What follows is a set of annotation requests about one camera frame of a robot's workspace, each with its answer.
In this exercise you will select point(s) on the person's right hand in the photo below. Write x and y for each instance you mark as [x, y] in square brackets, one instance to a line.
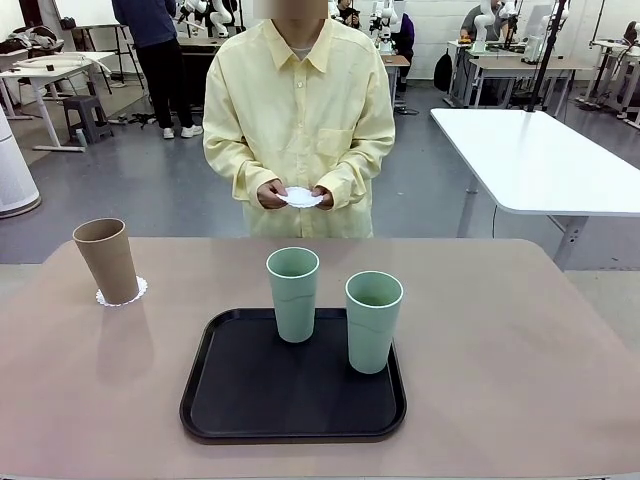
[269, 197]

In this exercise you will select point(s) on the person's left hand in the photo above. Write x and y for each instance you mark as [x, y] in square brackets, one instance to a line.
[327, 199]

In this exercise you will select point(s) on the white scalloped paper coaster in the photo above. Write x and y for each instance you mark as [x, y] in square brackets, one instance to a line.
[300, 197]
[143, 289]

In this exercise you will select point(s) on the green plastic cup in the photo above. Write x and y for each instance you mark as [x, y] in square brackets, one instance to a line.
[371, 335]

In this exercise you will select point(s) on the brown plastic cup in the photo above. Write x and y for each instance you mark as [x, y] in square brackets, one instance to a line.
[107, 265]

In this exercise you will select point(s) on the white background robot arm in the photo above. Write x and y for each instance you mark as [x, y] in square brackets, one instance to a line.
[481, 30]

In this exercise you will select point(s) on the person's left forearm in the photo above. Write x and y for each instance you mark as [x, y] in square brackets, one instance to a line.
[356, 175]

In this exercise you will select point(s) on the person's right forearm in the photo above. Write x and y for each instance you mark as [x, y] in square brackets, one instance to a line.
[235, 170]

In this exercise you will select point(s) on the person in yellow shirt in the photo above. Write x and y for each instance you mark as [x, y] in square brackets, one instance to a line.
[300, 100]

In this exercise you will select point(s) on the green cup with wavy seam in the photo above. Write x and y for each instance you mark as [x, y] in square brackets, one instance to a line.
[295, 310]

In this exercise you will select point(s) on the small wood-top desk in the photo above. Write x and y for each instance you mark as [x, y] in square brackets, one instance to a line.
[395, 62]

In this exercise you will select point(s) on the black backpack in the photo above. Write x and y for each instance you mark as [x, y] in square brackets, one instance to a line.
[443, 70]

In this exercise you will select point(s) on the standing person in dark clothes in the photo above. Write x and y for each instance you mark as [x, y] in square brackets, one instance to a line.
[162, 60]

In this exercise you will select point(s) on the seated person in purple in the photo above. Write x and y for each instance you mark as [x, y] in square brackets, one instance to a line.
[407, 35]

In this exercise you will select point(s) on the small green bottle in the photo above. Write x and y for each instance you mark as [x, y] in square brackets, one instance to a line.
[81, 137]

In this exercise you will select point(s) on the grey plastic stool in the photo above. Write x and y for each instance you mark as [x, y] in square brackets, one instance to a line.
[87, 117]

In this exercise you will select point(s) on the black plastic tray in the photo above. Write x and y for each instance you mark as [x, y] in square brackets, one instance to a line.
[280, 400]

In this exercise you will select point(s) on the white glossy table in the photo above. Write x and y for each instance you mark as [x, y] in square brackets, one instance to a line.
[540, 160]

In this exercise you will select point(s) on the seated person in grey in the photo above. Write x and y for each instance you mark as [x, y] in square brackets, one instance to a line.
[470, 22]

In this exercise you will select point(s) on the wood-top background desk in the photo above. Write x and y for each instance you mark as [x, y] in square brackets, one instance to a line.
[525, 67]

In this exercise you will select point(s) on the white desk with tubing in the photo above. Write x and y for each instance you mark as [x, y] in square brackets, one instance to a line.
[45, 70]

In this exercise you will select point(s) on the whiteboard on stand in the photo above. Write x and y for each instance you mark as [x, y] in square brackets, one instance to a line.
[85, 12]

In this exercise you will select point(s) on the black tripod pole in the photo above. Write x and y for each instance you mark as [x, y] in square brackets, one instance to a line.
[545, 55]

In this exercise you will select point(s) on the pile of bags and clothes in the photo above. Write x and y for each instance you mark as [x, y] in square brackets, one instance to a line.
[30, 40]

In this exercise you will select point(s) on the white-frame background workstation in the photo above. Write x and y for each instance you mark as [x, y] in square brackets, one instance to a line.
[612, 50]

